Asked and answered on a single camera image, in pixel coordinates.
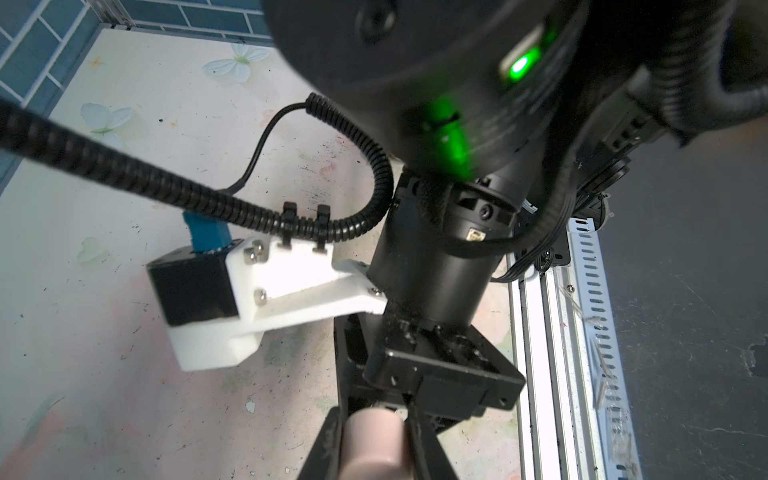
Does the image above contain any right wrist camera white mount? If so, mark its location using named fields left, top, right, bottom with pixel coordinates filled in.
left=146, top=237, right=387, bottom=372

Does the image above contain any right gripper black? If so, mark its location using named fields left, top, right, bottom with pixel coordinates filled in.
left=297, top=173, right=525, bottom=480

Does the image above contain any white slotted cable duct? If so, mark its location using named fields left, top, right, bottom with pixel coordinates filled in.
left=569, top=218, right=643, bottom=479

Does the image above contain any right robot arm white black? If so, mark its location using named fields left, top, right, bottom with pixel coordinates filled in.
left=263, top=1, right=767, bottom=479

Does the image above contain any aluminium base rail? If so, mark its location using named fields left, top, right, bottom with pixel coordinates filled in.
left=508, top=267, right=606, bottom=479

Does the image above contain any pink stapler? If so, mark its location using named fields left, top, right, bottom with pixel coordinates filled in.
left=338, top=408, right=413, bottom=480

